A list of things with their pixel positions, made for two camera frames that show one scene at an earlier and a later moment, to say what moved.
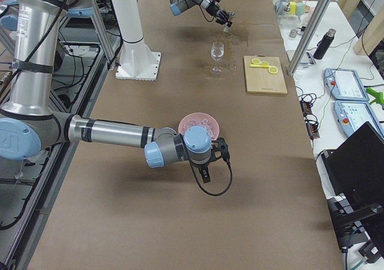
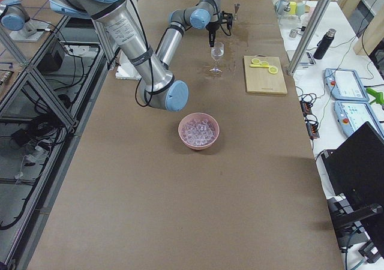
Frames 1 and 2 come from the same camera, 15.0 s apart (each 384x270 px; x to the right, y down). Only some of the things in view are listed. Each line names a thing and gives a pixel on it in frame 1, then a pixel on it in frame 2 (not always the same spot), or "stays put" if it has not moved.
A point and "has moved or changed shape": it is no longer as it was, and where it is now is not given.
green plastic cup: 300,8 stays put
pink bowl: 200,119 stays put
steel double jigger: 230,14 has moved or changed shape
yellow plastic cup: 293,9 stays put
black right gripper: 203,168 to 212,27
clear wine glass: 217,52 stays put
